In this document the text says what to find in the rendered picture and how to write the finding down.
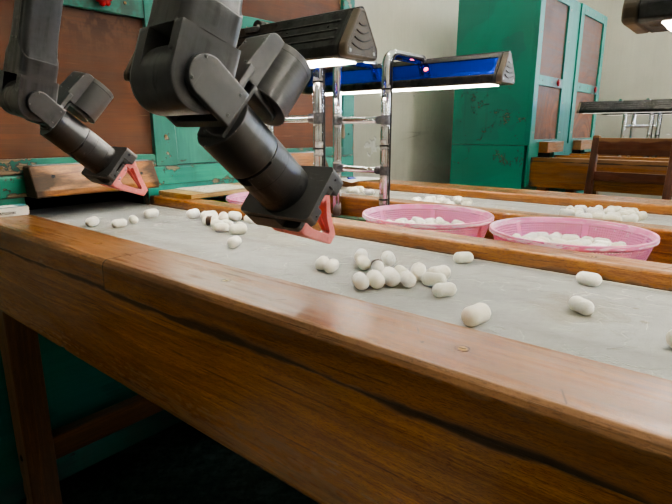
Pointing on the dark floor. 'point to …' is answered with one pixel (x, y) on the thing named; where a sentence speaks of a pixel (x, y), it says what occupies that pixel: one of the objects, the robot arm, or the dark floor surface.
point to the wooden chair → (632, 155)
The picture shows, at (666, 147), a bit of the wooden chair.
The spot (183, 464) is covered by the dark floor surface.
